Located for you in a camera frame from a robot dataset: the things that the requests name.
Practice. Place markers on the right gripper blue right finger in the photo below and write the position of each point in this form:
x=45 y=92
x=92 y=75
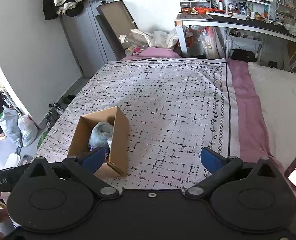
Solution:
x=211 y=160

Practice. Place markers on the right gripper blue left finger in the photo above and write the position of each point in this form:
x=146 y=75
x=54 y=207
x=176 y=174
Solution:
x=94 y=159

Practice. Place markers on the grey plush toy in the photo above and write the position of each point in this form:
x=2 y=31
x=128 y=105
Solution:
x=99 y=135

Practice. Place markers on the clear plastic bag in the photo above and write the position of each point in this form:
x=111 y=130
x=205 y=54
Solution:
x=109 y=142

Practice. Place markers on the brown cardboard box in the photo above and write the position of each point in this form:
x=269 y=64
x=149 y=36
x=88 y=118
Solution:
x=116 y=162

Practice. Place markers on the pink bed sheet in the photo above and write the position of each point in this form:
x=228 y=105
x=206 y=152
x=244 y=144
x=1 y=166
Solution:
x=253 y=133

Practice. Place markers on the white plastic bag on floor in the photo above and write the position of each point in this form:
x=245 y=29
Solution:
x=8 y=123

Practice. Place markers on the white black patterned blanket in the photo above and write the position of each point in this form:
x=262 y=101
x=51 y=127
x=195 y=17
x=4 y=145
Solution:
x=174 y=107

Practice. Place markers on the white fluffy duvet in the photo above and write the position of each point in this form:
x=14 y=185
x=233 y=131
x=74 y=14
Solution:
x=277 y=92

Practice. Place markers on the grey door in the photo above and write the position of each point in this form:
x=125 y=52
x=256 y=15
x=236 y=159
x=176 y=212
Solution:
x=86 y=39

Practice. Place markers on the white plastic bags pile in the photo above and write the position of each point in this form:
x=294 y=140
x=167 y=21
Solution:
x=158 y=39

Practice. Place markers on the leaning brown framed board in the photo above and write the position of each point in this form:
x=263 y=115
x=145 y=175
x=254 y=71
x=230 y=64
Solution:
x=115 y=19

